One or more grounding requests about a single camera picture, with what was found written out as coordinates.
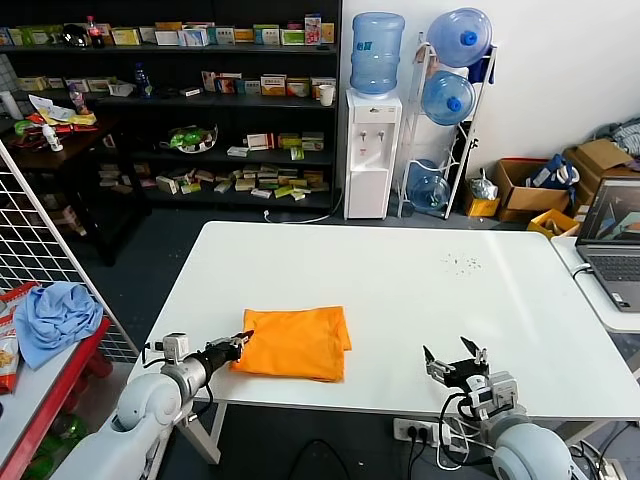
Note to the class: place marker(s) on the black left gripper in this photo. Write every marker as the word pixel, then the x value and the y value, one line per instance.
pixel 222 356

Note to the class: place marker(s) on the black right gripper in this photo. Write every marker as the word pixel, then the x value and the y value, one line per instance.
pixel 465 374

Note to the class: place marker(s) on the orange t-shirt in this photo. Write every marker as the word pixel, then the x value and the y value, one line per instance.
pixel 295 340

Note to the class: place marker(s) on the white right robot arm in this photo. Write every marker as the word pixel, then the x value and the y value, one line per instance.
pixel 530 450

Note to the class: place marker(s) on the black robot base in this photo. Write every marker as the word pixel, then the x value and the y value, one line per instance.
pixel 317 462

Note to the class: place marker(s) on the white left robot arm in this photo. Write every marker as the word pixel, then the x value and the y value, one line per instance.
pixel 150 405

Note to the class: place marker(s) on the grey clothes pile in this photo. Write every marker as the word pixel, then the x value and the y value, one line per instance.
pixel 627 135

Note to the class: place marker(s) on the white charger adapter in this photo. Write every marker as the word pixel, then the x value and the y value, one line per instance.
pixel 452 440

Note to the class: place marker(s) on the white power strip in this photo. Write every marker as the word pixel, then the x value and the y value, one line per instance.
pixel 410 430

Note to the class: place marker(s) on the scattered dark crumbs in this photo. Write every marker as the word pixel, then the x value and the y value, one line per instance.
pixel 456 260

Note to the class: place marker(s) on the white table leg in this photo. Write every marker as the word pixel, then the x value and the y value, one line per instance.
pixel 205 445

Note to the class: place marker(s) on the white side table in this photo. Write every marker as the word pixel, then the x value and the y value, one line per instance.
pixel 585 300

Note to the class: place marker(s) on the small yellow box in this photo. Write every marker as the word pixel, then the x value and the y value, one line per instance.
pixel 482 207

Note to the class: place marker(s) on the yellow plastic crate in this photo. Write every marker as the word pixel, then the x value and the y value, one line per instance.
pixel 540 222

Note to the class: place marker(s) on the silver foil bag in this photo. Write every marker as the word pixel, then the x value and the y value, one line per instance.
pixel 482 189

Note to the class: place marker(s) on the grey open laptop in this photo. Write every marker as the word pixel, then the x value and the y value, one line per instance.
pixel 612 260

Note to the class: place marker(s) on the white metal jug rack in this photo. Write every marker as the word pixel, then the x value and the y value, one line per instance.
pixel 459 175

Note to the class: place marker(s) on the crumpled light blue garment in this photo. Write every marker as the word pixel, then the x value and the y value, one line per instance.
pixel 54 320

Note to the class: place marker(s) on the green plastic bottle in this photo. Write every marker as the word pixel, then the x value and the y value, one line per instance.
pixel 67 431

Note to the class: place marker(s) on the red framed storage rack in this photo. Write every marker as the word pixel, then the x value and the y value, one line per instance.
pixel 55 400

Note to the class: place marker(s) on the white water dispenser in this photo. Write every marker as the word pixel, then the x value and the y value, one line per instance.
pixel 367 185

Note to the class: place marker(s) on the small bright green box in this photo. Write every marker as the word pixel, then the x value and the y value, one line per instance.
pixel 298 154

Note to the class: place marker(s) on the red white medicine box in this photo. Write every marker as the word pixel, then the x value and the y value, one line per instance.
pixel 261 142

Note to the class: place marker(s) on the blue fabric bag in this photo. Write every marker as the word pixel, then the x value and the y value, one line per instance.
pixel 547 172

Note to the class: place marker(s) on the pale green medicine box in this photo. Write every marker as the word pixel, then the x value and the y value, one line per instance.
pixel 290 140

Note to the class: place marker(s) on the bowl with green bag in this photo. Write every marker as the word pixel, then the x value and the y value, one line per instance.
pixel 187 137

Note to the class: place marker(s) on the green grey medicine box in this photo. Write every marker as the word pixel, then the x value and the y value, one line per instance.
pixel 313 142

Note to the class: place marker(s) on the red white snack bag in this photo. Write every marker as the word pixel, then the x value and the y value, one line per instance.
pixel 12 300

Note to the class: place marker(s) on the orange chips bag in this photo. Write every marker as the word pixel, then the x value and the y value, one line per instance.
pixel 7 360

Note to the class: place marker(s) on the tan cardboard box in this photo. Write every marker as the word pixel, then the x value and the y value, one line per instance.
pixel 597 155

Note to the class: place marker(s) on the dark wooden table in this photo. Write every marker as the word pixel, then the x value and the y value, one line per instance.
pixel 65 157

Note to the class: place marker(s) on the yellow white medicine box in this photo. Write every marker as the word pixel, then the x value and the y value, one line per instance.
pixel 274 86

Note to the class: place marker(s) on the green orange medicine box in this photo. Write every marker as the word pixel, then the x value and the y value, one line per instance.
pixel 299 88

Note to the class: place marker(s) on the white paper cup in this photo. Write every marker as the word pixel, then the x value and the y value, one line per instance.
pixel 327 96

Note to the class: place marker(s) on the white milk bottle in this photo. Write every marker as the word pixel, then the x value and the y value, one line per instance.
pixel 53 139

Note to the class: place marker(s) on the blue drink bottle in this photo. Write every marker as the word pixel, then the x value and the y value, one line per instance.
pixel 143 82

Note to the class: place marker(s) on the open white box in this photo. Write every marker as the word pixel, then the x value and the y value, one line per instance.
pixel 122 90

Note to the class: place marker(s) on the black shelving unit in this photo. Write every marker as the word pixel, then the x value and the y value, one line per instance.
pixel 280 62

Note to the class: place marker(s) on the purple drink bottle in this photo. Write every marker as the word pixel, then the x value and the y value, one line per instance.
pixel 79 100

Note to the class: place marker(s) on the dark blue hanging cloth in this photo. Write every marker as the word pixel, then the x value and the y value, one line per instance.
pixel 487 70

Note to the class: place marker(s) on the red snack packet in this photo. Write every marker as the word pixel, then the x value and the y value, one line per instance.
pixel 27 140

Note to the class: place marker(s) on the yellow paper packet pile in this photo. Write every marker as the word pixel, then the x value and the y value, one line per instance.
pixel 55 112

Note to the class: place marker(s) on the beige hanging rag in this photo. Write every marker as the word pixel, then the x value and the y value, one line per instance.
pixel 427 57

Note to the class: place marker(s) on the green plastic pouch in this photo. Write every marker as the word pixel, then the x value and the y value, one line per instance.
pixel 22 128

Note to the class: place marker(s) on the blue white carton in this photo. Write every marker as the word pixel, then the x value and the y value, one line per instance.
pixel 196 38

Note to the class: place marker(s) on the teal white carton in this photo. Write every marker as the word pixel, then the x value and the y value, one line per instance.
pixel 266 35

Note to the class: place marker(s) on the green white carton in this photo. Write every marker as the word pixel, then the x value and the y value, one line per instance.
pixel 293 37

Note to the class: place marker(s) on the upright blue water jug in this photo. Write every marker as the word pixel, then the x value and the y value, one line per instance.
pixel 377 59

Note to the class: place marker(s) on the pink white product box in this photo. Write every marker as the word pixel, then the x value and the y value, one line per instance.
pixel 314 31

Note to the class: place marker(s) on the yellow white carton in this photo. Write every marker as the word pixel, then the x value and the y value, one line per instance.
pixel 126 37

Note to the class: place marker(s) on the white paper roll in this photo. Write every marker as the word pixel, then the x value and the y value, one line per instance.
pixel 7 105

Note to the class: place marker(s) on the red capped cola bottle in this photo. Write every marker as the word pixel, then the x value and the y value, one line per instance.
pixel 96 32

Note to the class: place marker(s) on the shiny black bowl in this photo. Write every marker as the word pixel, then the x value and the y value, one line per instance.
pixel 76 36

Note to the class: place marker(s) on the long green carton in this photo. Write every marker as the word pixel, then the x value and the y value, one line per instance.
pixel 42 36

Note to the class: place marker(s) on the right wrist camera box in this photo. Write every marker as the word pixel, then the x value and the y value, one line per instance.
pixel 500 392

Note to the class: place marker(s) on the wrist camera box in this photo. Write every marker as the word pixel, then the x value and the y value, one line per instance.
pixel 500 392
pixel 175 345

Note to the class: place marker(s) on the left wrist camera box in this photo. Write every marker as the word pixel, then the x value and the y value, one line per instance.
pixel 175 345

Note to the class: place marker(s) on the black clamp bracket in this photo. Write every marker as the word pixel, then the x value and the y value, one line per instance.
pixel 472 145

